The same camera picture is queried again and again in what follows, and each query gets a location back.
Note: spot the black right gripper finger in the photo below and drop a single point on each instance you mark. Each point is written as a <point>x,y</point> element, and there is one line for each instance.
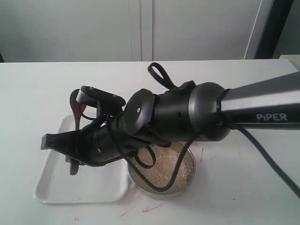
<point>77,161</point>

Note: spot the white cabinet behind table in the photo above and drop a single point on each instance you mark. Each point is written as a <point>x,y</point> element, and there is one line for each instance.
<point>131,30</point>

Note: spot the white rectangular plastic tray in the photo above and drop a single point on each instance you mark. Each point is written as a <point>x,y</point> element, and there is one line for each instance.
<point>55,185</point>

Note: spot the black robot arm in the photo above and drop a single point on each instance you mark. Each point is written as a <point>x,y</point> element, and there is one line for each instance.
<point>201,110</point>

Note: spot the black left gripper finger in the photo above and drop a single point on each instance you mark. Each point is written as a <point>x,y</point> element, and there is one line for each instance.
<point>75,145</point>

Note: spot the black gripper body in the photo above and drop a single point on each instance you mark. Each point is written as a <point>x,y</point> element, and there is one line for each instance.
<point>108,139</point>

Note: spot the steel bowl of rice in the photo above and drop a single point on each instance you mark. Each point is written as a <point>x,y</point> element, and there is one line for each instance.
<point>161,173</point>

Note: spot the brown wooden spoon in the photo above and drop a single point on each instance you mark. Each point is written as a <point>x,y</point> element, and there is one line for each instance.
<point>77,110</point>

